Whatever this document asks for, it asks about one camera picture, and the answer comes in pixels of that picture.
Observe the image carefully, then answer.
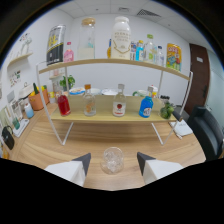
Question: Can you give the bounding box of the blue liquid glass bottle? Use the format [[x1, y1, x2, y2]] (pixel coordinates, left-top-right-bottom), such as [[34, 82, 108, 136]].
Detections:
[[138, 86, 155, 119]]

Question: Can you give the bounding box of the clear bottle wooden lid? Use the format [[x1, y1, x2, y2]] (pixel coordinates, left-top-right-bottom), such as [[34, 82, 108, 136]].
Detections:
[[77, 17, 97, 61]]

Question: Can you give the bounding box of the white milk bottle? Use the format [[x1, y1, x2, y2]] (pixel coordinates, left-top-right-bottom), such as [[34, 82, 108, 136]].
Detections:
[[110, 15, 132, 61]]

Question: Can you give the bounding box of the green glass cup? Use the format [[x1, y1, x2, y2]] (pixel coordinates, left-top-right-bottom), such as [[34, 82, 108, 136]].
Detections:
[[11, 116, 21, 131]]

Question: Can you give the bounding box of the clear glass with ice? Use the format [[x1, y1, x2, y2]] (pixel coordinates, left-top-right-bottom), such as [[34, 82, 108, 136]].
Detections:
[[100, 146, 125, 175]]

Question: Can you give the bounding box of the white notebook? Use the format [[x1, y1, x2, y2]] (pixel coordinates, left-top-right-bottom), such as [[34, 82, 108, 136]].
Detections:
[[169, 119, 194, 138]]

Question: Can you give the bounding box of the glass jar with green plant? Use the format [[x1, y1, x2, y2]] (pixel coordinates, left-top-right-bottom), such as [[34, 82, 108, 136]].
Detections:
[[159, 96, 176, 120]]

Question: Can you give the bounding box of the black chair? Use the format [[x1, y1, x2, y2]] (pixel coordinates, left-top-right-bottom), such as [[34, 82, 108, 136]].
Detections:
[[186, 105, 224, 162]]

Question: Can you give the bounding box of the wooden two-tier shelf rack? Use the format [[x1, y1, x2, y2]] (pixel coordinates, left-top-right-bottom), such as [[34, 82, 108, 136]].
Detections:
[[35, 58, 194, 147]]

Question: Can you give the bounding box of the red liquid glass bottle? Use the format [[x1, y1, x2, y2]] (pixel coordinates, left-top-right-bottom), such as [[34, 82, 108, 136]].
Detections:
[[56, 90, 72, 117]]

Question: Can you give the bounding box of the white kitchen scale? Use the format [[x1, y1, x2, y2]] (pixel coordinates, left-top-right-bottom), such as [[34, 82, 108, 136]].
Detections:
[[12, 118, 31, 139]]

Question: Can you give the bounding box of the black lidded mug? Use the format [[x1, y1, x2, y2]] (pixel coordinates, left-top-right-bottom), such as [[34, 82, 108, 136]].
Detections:
[[1, 125, 16, 151]]

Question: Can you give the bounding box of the clear bottle red logo label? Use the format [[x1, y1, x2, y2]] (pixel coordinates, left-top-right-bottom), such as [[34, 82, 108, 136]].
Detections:
[[112, 83, 127, 118]]

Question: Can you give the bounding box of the white blue lidded container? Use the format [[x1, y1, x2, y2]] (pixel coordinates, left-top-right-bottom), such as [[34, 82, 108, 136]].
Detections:
[[23, 102, 35, 119]]

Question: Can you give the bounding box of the orange basket with fruit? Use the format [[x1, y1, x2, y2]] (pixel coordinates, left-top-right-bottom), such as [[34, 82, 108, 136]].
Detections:
[[28, 87, 50, 112]]

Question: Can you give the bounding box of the green mug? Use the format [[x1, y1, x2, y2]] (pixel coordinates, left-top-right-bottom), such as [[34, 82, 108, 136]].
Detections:
[[132, 89, 148, 98]]

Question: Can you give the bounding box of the patterned bowl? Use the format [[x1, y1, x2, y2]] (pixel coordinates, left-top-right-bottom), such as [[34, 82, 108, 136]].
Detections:
[[68, 87, 86, 97]]

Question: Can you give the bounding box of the white bowl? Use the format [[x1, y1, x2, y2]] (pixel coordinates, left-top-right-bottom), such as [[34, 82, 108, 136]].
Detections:
[[100, 88, 119, 97]]

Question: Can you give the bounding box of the green potted plant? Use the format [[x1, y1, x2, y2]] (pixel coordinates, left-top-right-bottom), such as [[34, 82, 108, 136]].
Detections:
[[59, 75, 76, 91]]

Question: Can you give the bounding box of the brown door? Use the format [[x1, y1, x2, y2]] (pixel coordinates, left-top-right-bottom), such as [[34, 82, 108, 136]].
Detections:
[[184, 43, 212, 116]]

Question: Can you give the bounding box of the yellow cartoon drink can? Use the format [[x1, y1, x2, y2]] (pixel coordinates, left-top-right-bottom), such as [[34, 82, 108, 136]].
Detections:
[[165, 42, 183, 72]]

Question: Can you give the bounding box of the small pink bottle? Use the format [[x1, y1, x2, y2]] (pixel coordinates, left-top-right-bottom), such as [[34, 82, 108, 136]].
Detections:
[[63, 41, 75, 63]]

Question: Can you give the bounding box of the light blue small bottle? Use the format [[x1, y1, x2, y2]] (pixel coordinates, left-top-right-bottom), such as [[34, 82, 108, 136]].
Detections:
[[135, 39, 145, 62]]

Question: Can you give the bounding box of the clear bottle green cap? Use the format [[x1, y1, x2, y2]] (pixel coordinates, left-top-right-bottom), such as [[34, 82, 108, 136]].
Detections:
[[143, 33, 158, 64]]

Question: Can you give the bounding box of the clear bottle blue label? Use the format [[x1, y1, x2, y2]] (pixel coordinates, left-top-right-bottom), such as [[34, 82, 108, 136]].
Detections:
[[129, 40, 138, 61]]

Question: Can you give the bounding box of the small yellow bottle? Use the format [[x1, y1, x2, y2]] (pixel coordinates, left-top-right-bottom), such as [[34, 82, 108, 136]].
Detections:
[[106, 38, 113, 60]]

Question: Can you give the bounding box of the tall black silver can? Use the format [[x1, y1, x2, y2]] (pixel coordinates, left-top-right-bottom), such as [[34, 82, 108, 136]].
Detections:
[[46, 23, 67, 66]]

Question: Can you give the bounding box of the white vase ornament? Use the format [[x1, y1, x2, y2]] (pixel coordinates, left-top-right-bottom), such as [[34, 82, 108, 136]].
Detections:
[[19, 33, 34, 56]]

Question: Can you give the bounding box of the ceiling air vent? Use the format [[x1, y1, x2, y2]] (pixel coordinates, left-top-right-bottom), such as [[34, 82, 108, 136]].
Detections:
[[135, 8, 162, 18]]

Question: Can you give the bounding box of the wooden wall shelf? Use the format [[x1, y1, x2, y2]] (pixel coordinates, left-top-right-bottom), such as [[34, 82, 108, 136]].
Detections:
[[7, 51, 34, 68]]

